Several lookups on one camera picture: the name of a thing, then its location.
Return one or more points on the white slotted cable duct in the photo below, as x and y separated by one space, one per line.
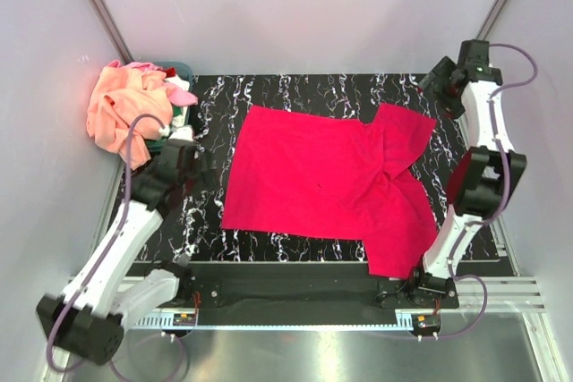
393 320

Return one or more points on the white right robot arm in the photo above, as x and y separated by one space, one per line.
482 184

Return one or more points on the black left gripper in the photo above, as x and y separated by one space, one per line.
209 162

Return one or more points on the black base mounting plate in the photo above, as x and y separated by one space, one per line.
301 288

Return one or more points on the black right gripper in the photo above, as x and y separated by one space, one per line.
451 108

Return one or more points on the green garment in basket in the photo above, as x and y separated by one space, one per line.
180 117

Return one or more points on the white garment in basket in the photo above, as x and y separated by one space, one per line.
181 131

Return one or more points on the red garment in basket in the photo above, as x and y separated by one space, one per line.
170 72

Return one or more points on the teal laundry basket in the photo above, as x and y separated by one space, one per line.
181 76

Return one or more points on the left aluminium frame post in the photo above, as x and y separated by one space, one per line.
112 30

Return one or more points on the light pink garment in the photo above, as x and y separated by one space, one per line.
144 67

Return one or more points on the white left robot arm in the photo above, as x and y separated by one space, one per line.
90 316

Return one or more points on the peach orange t shirt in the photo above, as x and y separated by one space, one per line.
127 107

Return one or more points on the magenta red t shirt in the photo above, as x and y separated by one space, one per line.
335 179

